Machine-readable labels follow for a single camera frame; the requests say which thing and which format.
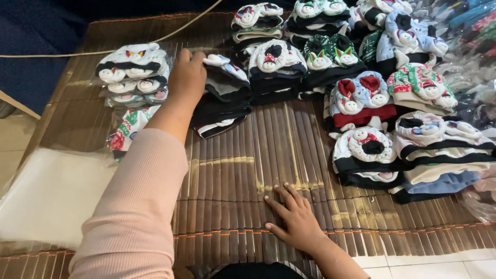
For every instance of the person's right hand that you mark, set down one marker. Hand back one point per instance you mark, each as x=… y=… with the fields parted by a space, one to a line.
x=300 y=224

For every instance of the stack of black striped hats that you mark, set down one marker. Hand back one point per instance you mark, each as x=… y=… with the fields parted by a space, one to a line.
x=221 y=108

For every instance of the bagged white black snowman hat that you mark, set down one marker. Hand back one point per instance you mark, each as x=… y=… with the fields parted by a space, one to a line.
x=131 y=64

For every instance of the stack of white beige hats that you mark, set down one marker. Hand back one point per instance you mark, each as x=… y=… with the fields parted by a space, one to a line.
x=255 y=23

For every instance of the person's left hand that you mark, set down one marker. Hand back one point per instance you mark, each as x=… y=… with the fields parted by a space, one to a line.
x=186 y=83

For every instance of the pile of clear plastic bags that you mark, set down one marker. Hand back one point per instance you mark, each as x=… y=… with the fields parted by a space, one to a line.
x=50 y=197

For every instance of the person's left fingers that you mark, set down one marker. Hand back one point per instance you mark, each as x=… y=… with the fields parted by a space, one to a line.
x=185 y=56

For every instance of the dark blue cushion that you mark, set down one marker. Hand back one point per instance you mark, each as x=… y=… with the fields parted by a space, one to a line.
x=35 y=46

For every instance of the bagged teal pink snowman hat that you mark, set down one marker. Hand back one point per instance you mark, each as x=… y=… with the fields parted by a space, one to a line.
x=135 y=98

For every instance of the stack of green red beige hats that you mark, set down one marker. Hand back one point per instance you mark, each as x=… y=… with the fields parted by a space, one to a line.
x=420 y=91

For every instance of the bagged grey snowman hat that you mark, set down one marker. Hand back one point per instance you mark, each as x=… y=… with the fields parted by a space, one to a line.
x=133 y=86

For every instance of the stack of white ruffled black hats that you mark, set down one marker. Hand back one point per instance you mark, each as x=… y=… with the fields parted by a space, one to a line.
x=366 y=155

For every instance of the white blue doll hat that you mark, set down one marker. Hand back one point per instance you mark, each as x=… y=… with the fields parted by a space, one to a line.
x=226 y=66

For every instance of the stack of pink striped hats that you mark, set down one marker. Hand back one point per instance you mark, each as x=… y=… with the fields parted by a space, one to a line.
x=438 y=155

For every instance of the stack of navy snowman hats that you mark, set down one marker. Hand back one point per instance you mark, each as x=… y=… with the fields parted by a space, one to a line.
x=275 y=69

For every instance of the person's black garment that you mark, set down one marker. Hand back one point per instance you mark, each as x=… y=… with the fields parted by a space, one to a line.
x=255 y=271

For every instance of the stack of light blue hats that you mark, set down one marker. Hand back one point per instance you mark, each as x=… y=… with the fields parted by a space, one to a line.
x=407 y=38

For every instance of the wooden strip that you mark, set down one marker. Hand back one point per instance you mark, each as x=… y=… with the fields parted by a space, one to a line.
x=19 y=104

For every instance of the brown bamboo mat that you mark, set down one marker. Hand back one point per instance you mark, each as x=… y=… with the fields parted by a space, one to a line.
x=271 y=147

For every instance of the crumpled clear plastic bag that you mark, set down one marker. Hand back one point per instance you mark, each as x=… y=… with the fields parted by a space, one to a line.
x=480 y=199

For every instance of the stack of white green hats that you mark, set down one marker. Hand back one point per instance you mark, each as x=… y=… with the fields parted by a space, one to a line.
x=317 y=13

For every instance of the bagged green red patterned hat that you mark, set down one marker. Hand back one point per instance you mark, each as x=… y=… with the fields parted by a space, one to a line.
x=130 y=130

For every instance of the heap of plastic wrapped goods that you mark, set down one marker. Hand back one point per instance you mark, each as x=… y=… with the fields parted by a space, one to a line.
x=472 y=58

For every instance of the stack of red brimmed hats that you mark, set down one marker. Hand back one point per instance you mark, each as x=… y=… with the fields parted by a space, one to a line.
x=360 y=100

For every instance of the stack of dark green hats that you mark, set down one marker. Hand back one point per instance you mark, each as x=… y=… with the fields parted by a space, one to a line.
x=331 y=62

